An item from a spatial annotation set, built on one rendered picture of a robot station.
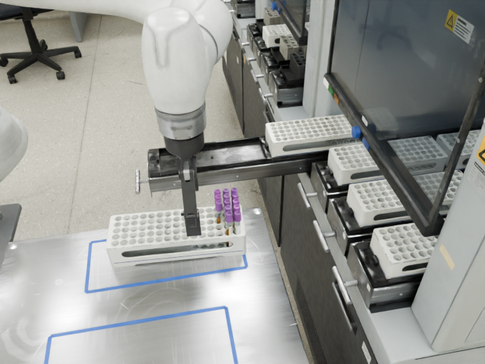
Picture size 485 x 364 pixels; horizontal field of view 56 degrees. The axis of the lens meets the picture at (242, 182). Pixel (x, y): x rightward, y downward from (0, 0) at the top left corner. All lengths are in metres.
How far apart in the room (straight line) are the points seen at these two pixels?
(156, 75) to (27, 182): 2.06
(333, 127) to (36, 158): 1.98
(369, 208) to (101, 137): 2.11
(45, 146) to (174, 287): 2.11
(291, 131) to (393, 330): 0.60
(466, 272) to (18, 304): 0.85
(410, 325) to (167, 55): 0.74
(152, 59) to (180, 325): 0.50
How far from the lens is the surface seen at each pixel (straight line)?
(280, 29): 1.95
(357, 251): 1.07
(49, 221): 2.45
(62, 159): 2.83
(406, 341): 1.05
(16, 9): 3.57
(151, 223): 1.04
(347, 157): 1.24
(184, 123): 0.79
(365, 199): 1.11
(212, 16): 0.87
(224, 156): 1.31
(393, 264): 0.99
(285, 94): 1.64
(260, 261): 1.01
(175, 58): 0.72
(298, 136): 1.29
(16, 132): 1.39
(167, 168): 1.29
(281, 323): 0.92
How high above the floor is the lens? 1.60
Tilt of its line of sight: 41 degrees down
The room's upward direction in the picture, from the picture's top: 1 degrees counter-clockwise
